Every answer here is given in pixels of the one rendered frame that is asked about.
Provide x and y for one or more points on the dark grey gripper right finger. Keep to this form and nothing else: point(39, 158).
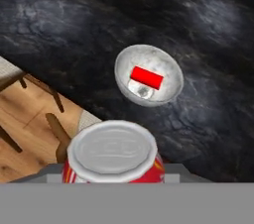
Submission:
point(178, 174)

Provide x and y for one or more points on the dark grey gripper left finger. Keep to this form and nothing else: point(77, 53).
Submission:
point(49, 174)

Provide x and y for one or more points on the red soda can silver top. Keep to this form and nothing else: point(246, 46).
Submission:
point(112, 150)

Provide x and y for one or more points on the plain red soda can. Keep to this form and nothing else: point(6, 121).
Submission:
point(147, 77)

